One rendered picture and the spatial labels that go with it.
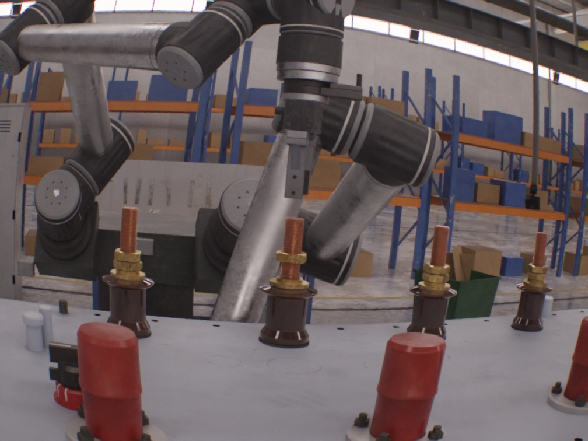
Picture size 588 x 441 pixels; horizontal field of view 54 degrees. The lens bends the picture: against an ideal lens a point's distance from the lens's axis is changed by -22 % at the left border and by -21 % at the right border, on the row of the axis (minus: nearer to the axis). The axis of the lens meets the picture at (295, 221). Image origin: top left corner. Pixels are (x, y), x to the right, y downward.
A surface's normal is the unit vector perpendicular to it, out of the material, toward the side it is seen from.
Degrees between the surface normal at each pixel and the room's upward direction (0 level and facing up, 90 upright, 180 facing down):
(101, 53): 121
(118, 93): 90
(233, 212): 63
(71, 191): 59
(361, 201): 144
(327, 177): 90
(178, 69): 136
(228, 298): 72
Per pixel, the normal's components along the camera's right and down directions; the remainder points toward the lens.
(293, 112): -0.11, 0.10
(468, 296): 0.54, 0.21
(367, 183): -0.64, 0.69
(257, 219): -0.36, -0.25
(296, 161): -0.14, 0.58
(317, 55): 0.23, 0.13
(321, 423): 0.09, -0.99
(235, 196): 0.12, -0.44
